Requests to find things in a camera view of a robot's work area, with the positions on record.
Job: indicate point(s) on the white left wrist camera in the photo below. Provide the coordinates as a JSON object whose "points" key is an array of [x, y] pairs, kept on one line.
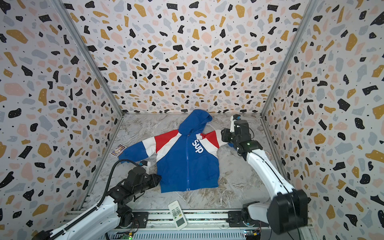
{"points": [[146, 165]]}

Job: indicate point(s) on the blue red white jacket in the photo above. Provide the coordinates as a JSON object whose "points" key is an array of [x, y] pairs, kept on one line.
{"points": [[187, 158]]}

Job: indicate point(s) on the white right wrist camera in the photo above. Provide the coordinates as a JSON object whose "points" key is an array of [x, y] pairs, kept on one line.
{"points": [[233, 119]]}

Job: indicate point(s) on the white remote control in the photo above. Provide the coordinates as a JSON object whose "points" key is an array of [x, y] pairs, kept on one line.
{"points": [[177, 215]]}

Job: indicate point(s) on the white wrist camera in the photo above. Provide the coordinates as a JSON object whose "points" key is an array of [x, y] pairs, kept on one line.
{"points": [[233, 119], [146, 165]]}

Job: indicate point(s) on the small playing card box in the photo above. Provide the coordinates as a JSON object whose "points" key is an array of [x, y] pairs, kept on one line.
{"points": [[118, 150]]}

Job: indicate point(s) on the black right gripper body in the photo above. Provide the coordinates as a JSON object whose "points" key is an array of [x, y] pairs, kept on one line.
{"points": [[227, 135]]}

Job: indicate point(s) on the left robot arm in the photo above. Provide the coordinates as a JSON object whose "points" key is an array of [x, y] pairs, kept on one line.
{"points": [[110, 212]]}

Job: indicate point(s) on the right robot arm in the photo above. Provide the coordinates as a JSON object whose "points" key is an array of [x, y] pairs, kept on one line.
{"points": [[288, 209]]}

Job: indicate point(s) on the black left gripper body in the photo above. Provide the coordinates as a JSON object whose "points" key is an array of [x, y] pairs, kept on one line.
{"points": [[147, 183]]}

